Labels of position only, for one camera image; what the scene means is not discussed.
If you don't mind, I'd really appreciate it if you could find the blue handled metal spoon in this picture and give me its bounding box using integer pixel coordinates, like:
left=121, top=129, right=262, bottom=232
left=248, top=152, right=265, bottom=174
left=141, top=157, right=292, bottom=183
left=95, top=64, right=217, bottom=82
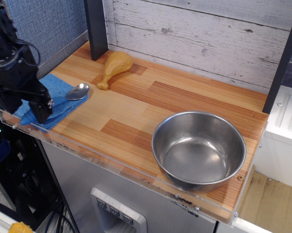
left=19, top=83, right=89, bottom=125

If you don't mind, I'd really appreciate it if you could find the silver toy fridge cabinet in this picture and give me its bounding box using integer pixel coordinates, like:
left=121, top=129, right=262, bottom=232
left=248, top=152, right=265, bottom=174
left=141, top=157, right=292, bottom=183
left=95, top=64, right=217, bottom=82
left=42, top=142, right=217, bottom=233

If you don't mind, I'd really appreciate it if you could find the dark grey post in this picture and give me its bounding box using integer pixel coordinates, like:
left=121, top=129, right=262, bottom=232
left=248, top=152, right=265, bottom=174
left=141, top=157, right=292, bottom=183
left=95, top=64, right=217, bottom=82
left=262, top=28, right=292, bottom=114
left=84, top=0, right=108, bottom=61

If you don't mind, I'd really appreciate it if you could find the stainless steel pot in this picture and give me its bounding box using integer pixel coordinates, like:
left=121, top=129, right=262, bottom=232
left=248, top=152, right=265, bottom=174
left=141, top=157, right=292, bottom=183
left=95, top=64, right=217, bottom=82
left=151, top=111, right=246, bottom=192

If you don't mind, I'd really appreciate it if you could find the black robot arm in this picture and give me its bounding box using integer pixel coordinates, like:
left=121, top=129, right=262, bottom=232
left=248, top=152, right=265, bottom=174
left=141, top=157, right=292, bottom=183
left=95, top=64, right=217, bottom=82
left=0, top=1, right=53, bottom=124

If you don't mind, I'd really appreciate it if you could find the yellow toy chicken drumstick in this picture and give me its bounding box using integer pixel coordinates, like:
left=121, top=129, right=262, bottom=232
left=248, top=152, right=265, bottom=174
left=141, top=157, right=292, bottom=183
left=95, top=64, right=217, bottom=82
left=97, top=51, right=133, bottom=90

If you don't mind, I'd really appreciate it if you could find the dark grey left post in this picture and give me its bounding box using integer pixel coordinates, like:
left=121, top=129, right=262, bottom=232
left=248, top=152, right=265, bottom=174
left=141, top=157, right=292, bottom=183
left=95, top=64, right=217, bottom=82
left=84, top=0, right=108, bottom=61

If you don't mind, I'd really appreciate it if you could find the yellow object bottom left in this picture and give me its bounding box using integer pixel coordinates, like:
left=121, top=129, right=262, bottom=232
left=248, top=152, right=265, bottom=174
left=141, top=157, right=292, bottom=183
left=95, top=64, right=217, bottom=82
left=8, top=222, right=33, bottom=233

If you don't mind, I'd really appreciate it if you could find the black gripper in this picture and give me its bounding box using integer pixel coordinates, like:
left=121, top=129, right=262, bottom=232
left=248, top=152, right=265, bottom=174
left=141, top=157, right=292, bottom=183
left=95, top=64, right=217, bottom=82
left=0, top=46, right=53, bottom=124

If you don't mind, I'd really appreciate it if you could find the blue folded cloth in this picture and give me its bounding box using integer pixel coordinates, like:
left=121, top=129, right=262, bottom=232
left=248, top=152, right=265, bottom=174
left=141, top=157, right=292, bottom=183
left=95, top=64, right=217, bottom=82
left=14, top=74, right=89, bottom=132

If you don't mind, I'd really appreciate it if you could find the clear acrylic table guard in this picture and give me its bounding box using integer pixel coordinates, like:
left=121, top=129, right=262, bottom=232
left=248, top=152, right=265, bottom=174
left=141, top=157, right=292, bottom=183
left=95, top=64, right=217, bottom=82
left=0, top=31, right=268, bottom=228

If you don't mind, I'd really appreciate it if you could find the dark grey right post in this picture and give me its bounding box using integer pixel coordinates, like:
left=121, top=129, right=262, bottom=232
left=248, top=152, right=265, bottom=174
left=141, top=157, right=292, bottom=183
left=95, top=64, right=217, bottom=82
left=262, top=28, right=292, bottom=114

